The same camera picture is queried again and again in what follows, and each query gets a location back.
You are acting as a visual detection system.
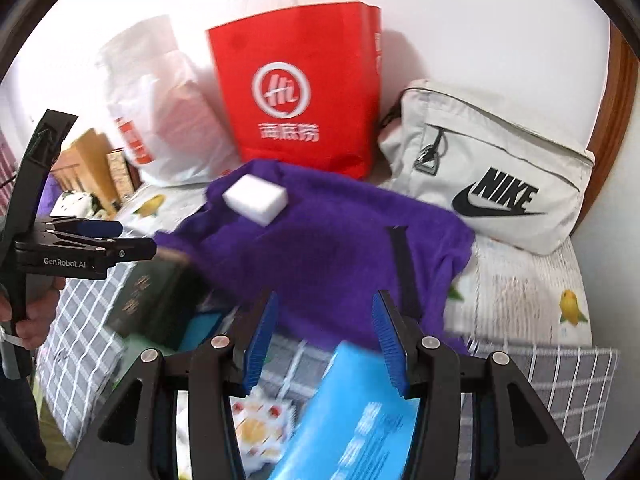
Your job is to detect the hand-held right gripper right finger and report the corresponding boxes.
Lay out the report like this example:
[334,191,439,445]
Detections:
[371,290,586,480]

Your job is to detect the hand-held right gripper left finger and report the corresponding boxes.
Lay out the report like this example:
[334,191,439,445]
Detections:
[62,292,279,480]

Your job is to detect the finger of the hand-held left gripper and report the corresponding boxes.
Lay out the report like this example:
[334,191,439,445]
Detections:
[50,236,158,264]
[36,216,124,241]

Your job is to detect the dark green tin box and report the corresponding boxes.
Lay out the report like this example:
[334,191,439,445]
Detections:
[107,255,211,351]

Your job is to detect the blue tissue pack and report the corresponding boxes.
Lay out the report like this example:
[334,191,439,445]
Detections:
[272,341,421,480]

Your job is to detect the person's left hand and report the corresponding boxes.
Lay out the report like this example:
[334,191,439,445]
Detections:
[15,277,67,350]

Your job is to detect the purple plush toy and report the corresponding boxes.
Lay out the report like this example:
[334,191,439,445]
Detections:
[40,175,57,212]

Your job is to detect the pink striped curtain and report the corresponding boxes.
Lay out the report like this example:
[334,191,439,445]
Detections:
[0,137,14,183]

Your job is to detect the white spotted pillow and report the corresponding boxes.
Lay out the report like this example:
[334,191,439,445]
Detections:
[52,191,96,218]

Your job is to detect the wooden headboard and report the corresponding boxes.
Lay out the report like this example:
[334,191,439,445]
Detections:
[50,127,136,211]

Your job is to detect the white fruit print packet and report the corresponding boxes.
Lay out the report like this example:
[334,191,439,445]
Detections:
[230,390,297,467]

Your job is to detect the purple towel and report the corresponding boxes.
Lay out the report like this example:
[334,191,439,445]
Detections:
[155,159,476,356]

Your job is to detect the white sponge block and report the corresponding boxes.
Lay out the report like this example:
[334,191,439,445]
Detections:
[222,174,291,226]

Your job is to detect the white plastic shopping bag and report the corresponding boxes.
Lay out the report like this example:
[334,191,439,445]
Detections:
[95,15,241,186]

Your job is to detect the grey checkered bed sheet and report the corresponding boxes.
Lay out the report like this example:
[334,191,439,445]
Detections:
[35,260,621,480]

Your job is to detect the person's dark trousers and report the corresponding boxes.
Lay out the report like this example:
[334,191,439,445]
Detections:
[0,360,53,480]

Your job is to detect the beige fabric bag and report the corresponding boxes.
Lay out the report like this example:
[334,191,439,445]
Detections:
[377,79,597,256]

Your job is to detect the red paper shopping bag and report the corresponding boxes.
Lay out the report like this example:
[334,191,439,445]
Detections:
[206,0,385,181]

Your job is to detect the small wooden picture frame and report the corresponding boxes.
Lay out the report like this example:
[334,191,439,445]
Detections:
[106,150,136,202]

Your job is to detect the black strap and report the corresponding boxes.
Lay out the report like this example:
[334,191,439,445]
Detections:
[386,226,421,318]

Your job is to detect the wooden door frame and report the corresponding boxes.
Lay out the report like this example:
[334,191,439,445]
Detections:
[570,20,640,233]

